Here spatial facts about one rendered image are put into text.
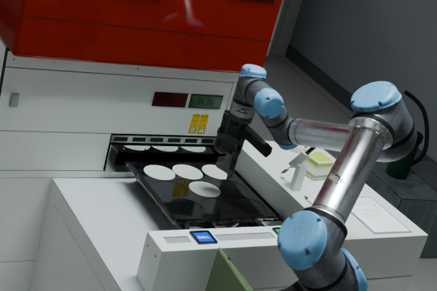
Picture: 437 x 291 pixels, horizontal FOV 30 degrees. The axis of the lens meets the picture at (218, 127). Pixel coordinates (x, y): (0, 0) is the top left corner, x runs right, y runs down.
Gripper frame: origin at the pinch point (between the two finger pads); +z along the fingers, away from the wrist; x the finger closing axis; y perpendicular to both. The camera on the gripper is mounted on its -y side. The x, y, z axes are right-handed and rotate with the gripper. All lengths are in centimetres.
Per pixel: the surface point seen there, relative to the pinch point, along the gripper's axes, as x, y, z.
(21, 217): 12, 58, 29
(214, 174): -12.7, 5.4, 6.5
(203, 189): 0.5, 6.8, 6.4
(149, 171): -0.3, 24.4, 6.5
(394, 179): -194, -81, 60
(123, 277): 48, 18, 14
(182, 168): -9.7, 15.8, 6.5
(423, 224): -181, -101, 75
